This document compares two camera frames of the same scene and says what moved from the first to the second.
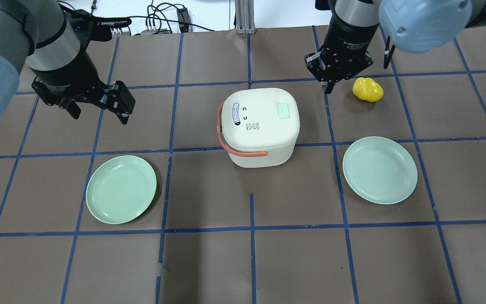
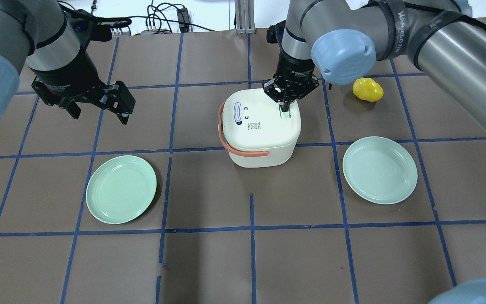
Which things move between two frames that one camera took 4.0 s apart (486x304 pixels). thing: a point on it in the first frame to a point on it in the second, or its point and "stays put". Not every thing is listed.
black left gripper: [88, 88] stays put
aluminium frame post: [244, 14] stays put
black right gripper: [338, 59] to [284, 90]
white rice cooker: [258, 127] stays put
